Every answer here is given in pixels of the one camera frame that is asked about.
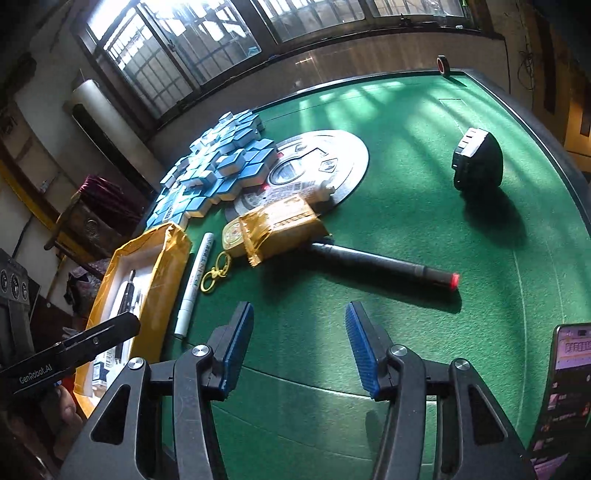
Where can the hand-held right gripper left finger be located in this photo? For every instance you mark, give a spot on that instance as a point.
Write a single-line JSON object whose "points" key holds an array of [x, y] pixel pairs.
{"points": [[238, 341]]}

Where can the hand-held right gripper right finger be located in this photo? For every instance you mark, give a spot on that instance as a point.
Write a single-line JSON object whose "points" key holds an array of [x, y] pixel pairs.
{"points": [[364, 350]]}

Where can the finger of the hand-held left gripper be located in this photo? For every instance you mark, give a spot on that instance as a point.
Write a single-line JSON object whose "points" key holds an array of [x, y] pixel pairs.
{"points": [[101, 339]]}

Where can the white paint marker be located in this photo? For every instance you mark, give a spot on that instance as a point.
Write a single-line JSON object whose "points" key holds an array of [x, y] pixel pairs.
{"points": [[196, 277]]}

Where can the black marker with red tip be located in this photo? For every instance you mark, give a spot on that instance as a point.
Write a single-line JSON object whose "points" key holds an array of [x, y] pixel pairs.
{"points": [[378, 263]]}

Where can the yellow-taped white cardboard tray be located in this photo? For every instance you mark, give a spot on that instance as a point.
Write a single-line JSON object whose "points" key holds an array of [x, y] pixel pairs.
{"points": [[147, 258]]}

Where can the yellow key fob with keyring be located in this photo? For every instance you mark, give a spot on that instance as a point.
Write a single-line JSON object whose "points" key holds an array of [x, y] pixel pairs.
{"points": [[233, 237]]}

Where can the golden foil packet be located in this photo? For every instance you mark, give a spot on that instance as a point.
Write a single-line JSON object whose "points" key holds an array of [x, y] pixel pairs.
{"points": [[281, 221]]}

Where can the white printed tube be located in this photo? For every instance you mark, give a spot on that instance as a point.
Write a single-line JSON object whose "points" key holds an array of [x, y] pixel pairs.
{"points": [[304, 189]]}

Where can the black charger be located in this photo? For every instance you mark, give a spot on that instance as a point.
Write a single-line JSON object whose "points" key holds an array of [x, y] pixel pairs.
{"points": [[480, 159]]}

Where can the small medicine box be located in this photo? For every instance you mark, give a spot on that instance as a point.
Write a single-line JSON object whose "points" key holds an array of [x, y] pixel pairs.
{"points": [[104, 367]]}

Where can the black pen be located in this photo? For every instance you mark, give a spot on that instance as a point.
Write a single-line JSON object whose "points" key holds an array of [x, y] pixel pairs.
{"points": [[127, 295]]}

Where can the patterned quilted cloth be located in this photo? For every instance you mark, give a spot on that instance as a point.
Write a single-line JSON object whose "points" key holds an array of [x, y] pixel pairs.
{"points": [[85, 281]]}

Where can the carved wooden chair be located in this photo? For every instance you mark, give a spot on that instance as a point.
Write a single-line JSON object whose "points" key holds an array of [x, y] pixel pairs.
{"points": [[92, 226]]}

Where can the dark red cloth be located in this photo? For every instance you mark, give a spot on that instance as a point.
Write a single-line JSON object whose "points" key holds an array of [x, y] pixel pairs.
{"points": [[106, 189]]}

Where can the pile of blue mahjong tiles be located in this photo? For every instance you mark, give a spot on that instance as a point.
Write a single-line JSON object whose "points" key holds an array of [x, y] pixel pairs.
{"points": [[231, 161]]}

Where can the round table control panel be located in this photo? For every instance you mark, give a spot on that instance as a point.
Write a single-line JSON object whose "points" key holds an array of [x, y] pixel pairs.
{"points": [[341, 157]]}

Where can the smartphone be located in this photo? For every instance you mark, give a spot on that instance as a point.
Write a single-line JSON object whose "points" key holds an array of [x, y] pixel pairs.
{"points": [[565, 392]]}

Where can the white standing air conditioner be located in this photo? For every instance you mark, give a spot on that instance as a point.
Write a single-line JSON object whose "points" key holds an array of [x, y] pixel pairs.
{"points": [[92, 101]]}

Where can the green mahjong table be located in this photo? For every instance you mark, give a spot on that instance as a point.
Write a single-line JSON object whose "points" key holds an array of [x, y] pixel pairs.
{"points": [[549, 147]]}

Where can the black tape roll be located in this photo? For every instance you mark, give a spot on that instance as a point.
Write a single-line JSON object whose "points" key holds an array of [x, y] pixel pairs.
{"points": [[438, 64]]}

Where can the barred window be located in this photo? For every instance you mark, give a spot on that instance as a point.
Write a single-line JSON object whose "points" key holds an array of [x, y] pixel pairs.
{"points": [[184, 46]]}

